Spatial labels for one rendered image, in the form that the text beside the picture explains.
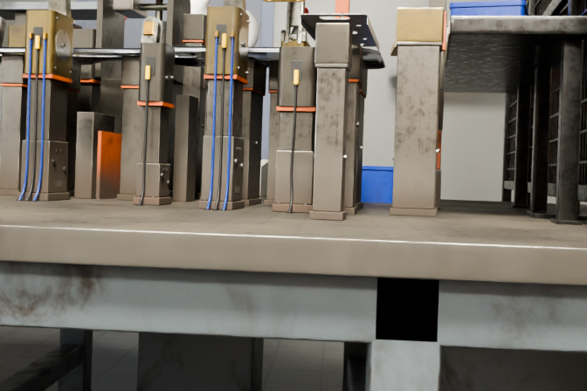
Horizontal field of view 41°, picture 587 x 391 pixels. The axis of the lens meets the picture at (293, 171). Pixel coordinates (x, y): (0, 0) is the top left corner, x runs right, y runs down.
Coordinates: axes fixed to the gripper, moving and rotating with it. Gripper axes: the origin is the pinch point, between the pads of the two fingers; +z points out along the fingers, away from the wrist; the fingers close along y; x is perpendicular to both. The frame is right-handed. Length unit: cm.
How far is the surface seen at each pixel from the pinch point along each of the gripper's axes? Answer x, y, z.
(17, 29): -64, -12, 6
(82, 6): -55, -27, -2
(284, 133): 5.3, 22.4, 30.1
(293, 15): -0.4, -14.8, 2.6
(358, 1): -14, -294, -61
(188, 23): -25.4, -18.2, 3.7
